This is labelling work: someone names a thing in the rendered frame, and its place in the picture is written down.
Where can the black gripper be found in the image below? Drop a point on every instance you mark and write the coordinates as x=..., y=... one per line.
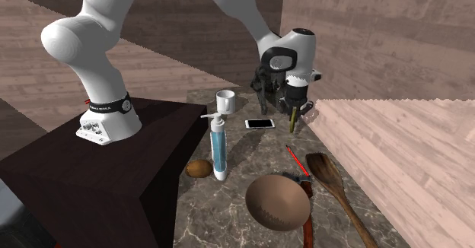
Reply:
x=296, y=98

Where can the red pencil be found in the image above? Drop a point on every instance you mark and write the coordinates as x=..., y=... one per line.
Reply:
x=297, y=161

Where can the white mug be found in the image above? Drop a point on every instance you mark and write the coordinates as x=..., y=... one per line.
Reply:
x=225, y=102

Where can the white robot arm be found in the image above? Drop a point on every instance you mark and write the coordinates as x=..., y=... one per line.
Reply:
x=94, y=65

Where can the white-edged black phone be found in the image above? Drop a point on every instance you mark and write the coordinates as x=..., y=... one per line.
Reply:
x=259, y=123

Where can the olive green pen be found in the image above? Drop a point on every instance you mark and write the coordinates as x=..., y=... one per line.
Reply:
x=292, y=123

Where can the brown bowl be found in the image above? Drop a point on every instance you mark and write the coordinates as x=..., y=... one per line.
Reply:
x=276, y=202

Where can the brown kiwi fruit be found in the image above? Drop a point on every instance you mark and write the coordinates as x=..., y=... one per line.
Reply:
x=199, y=168

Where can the wooden spoon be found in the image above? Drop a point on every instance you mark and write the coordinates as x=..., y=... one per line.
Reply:
x=326, y=173

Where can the dark robot stand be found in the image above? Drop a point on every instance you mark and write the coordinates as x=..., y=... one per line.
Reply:
x=81, y=188

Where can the blue pump bottle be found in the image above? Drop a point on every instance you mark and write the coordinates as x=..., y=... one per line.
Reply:
x=218, y=151

